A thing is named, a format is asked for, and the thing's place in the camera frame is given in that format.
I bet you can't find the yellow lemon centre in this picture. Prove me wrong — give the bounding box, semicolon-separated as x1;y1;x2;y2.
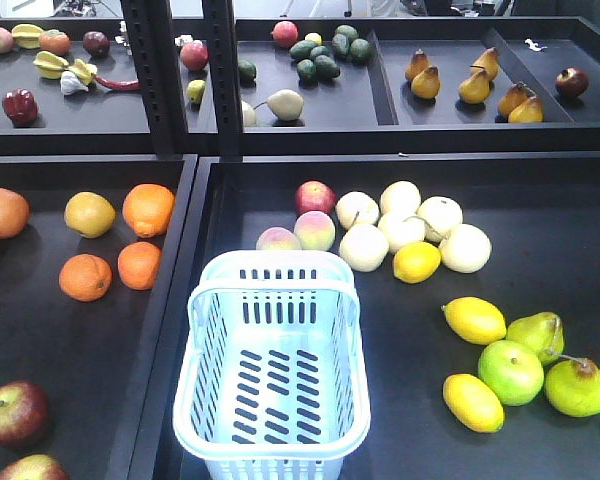
392;241;441;284

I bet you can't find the yellow lemon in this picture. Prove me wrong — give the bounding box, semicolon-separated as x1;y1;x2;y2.
392;241;441;284
442;373;505;433
441;296;507;345

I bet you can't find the black shelf post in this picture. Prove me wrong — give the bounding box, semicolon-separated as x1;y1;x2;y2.
121;0;187;159

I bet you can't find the red apple front middle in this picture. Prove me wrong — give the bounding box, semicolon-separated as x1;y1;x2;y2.
0;380;50;449

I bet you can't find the red chili pepper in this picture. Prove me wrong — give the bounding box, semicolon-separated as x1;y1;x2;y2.
92;74;140;92

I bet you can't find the yellow citrus right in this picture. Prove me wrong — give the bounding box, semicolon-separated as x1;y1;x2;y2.
64;191;116;239

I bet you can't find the yellow lemon upper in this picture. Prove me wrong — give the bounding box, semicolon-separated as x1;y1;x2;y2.
441;296;507;345

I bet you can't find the small orange right front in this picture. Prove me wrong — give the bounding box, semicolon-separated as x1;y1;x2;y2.
59;254;112;302

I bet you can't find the orange behind centre apple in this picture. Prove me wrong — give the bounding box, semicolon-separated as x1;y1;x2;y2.
0;187;30;239

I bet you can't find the light blue plastic basket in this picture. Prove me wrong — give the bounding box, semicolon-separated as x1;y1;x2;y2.
172;250;371;479

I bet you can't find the dark purple plum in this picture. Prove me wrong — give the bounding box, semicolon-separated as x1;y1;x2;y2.
82;31;110;58

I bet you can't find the green pear back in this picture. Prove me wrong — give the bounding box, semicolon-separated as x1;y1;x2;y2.
506;312;565;366

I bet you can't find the yellow starfruit large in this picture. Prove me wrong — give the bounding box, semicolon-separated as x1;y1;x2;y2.
33;50;69;80

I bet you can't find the red apple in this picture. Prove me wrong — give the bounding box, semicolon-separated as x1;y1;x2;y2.
0;380;50;449
0;454;70;480

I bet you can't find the green pear right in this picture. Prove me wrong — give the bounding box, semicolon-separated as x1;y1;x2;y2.
544;354;600;418

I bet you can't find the green pear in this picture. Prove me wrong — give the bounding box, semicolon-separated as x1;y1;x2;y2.
506;312;565;366
544;354;600;418

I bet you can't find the white garlic bulb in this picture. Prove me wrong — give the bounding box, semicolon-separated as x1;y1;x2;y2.
60;71;89;96

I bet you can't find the small orange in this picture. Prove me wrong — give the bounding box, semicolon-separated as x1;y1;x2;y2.
117;241;162;291
59;254;112;302

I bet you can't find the yellow lemon lower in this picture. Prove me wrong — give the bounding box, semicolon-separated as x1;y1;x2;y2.
442;373;505;433

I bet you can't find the red bell pepper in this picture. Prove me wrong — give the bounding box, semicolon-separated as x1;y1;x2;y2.
2;88;38;127

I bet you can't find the black upper produce tray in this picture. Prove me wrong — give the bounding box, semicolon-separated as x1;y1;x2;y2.
0;17;600;156

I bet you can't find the small orange far right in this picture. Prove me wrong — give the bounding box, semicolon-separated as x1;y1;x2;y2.
117;241;162;291

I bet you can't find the red apple front right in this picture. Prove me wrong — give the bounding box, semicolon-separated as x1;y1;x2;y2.
0;454;70;480

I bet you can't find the large orange far right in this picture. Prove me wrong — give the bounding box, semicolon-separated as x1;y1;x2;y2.
122;183;175;238

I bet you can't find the green apple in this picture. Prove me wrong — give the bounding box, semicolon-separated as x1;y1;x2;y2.
477;340;544;406

